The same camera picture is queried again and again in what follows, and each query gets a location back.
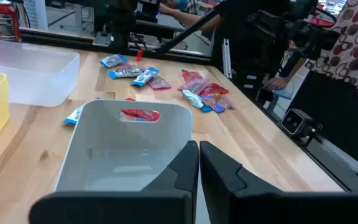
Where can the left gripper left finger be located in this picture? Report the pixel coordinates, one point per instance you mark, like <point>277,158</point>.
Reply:
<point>120,208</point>

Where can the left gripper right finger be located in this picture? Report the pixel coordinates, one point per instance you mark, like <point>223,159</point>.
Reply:
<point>259,208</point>

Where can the red Twizzlers candy packet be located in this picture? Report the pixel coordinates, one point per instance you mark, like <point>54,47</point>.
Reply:
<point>191,75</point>
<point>213,90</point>
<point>141,114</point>

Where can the silver blue Hershey's bar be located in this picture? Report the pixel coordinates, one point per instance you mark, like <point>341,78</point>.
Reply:
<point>126,73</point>
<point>193,99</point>
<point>145,77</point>
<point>113,60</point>
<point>75,116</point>

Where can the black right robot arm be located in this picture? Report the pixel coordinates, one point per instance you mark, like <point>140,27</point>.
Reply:
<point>247,46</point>

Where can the light blue chair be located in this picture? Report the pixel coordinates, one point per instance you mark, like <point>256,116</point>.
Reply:
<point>283,93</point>

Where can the person's hand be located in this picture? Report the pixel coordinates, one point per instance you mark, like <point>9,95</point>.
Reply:
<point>277,84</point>

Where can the clear plastic bin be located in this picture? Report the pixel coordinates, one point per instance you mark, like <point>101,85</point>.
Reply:
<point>36,71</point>

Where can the person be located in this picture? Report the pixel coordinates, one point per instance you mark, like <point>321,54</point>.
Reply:
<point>353,46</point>
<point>182,18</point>

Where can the white perforated panel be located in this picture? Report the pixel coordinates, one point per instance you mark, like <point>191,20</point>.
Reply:
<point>36,14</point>

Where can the black table-level camera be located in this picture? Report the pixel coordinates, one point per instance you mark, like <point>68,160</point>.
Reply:
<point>294,122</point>

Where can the silver metal bracket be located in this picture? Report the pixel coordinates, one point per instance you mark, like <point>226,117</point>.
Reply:
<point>226,59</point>

